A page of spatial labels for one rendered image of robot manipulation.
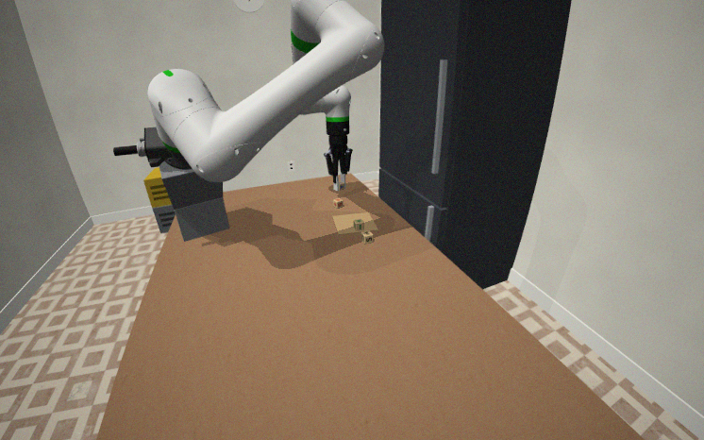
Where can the beige flat mat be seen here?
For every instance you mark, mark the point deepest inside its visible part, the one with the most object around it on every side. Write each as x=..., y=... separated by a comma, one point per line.
x=345, y=225

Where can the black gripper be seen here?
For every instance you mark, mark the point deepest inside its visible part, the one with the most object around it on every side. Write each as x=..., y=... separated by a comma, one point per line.
x=338, y=152

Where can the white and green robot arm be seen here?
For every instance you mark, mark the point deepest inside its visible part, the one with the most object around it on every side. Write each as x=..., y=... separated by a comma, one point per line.
x=217, y=144

